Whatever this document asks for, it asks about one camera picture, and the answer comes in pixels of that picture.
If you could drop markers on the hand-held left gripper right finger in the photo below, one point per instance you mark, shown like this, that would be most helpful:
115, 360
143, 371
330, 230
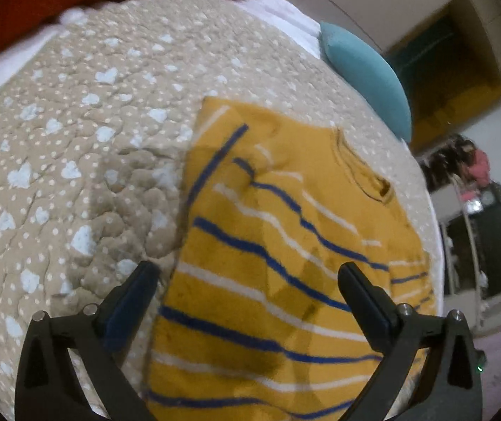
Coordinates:
371, 311

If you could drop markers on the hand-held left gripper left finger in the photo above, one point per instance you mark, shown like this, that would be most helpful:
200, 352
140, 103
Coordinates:
125, 311

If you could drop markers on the yellow striped sweater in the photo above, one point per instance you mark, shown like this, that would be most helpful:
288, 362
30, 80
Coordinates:
255, 298

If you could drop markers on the dark cabinet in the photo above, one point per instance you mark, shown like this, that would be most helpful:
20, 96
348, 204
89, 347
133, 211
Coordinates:
496, 245

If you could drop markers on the beige quilted heart blanket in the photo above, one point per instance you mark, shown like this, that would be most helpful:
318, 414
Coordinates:
79, 140

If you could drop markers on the pink garment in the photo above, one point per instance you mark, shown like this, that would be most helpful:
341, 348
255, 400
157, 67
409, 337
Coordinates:
478, 164

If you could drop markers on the teal pillow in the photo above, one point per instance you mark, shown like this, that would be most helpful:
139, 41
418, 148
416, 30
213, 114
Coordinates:
364, 70

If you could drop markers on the dark green yellow curtain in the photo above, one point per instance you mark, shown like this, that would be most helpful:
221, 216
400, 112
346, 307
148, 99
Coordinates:
448, 79

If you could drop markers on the white bed sheet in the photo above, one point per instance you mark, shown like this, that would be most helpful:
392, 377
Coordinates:
285, 13

